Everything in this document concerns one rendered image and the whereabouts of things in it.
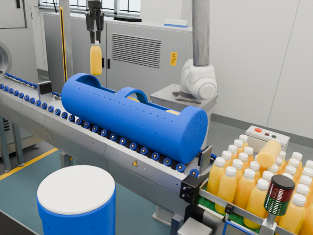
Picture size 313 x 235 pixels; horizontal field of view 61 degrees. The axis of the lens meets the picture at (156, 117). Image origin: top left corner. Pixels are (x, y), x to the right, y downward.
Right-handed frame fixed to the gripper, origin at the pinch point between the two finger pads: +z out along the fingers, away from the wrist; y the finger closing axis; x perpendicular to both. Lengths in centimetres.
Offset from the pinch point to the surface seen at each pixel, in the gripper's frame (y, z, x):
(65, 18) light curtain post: -26, -6, -63
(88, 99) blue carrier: 18.1, 31.6, 13.3
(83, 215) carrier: 70, 45, 69
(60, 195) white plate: 69, 44, 57
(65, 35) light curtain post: -25, 7, -63
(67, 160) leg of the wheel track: 12, 90, -20
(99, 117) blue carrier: 19.4, 39.2, 23.2
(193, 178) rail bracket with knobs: 24, 47, 87
